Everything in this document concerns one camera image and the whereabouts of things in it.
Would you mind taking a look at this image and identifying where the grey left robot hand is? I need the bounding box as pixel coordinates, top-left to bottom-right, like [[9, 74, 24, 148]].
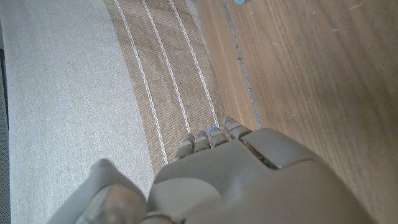
[[46, 116, 379, 224]]

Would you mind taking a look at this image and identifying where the beige striped backdrop cloth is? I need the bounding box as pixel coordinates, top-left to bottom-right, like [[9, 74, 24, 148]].
[[0, 0, 228, 224]]

